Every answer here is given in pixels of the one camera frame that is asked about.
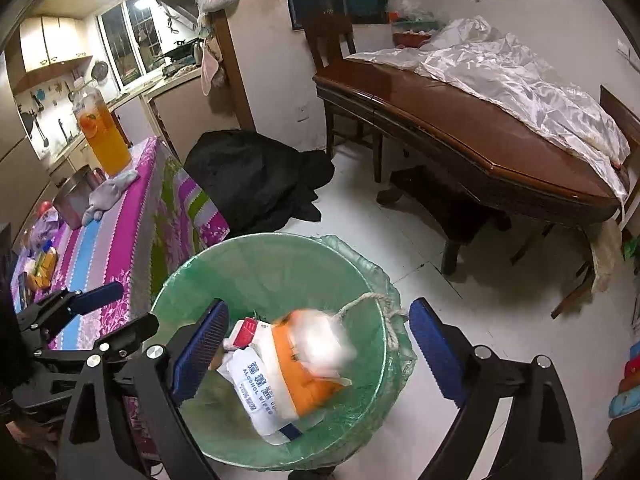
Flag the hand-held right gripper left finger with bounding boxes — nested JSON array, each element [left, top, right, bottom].
[[57, 299, 231, 480]]

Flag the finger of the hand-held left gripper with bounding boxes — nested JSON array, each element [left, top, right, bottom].
[[16, 281, 124, 333], [30, 312, 161, 367]]

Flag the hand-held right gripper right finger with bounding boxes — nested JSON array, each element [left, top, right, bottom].
[[409, 297, 586, 480]]

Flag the red white small box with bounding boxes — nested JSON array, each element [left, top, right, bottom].
[[222, 317, 273, 353]]

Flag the white wipes packet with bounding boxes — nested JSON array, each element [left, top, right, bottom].
[[217, 347, 306, 446]]

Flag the green-lined trash bin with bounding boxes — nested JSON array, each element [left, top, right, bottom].
[[149, 232, 418, 473]]

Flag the orange white packet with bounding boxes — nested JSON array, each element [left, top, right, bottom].
[[260, 310, 358, 418]]

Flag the person's left hand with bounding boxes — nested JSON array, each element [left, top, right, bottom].
[[0, 420, 58, 480]]

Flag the yellow orange packet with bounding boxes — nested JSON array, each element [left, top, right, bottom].
[[30, 247, 60, 288]]

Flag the purple snack bag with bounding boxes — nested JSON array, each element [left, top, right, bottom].
[[27, 217, 63, 251]]

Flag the steel pot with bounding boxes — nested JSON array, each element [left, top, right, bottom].
[[51, 165, 108, 231]]

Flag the grey cloth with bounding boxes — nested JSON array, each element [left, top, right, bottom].
[[81, 170, 140, 226]]

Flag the black stool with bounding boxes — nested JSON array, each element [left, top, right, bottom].
[[376, 166, 511, 276]]

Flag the beige refrigerator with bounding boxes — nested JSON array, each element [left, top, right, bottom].
[[0, 67, 56, 241]]

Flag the orange juice bottle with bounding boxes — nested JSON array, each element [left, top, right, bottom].
[[72, 85, 133, 177]]

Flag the black cloth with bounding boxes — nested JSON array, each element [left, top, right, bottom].
[[184, 129, 337, 236]]

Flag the colourful plastic items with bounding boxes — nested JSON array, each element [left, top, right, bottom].
[[607, 340, 640, 418]]

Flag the beige hanging cloth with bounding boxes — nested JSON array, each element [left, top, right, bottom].
[[590, 220, 623, 293]]

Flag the wooden dining table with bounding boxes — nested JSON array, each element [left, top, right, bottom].
[[312, 45, 631, 276]]

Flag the pink hanging towel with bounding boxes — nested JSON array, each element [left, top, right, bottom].
[[200, 35, 227, 96]]

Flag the kitchen window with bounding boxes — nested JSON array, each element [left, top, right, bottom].
[[97, 0, 173, 88]]

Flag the white satin cloth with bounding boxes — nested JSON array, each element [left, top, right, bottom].
[[345, 15, 631, 201]]

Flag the steel range hood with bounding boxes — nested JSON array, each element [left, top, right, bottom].
[[145, 0, 211, 31]]

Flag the wooden chair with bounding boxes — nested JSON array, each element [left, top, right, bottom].
[[300, 12, 386, 183], [550, 85, 640, 318]]

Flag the red plastic basin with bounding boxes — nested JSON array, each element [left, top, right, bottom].
[[390, 0, 443, 48]]

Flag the beige rope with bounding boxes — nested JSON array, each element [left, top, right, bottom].
[[332, 292, 408, 356]]

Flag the beige wall cabinet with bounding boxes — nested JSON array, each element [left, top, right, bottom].
[[12, 15, 93, 93]]

